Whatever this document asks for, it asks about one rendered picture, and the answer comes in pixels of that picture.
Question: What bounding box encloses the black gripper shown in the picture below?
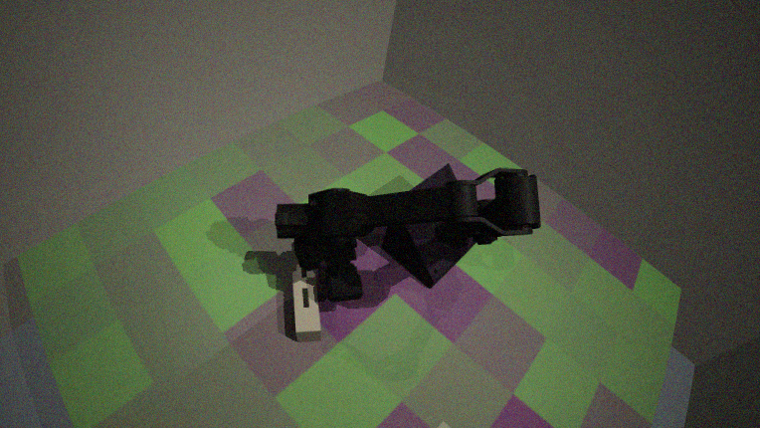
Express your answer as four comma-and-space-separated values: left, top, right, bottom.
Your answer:
324, 237, 363, 302

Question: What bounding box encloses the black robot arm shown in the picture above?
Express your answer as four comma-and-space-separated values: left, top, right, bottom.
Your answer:
275, 167, 541, 272

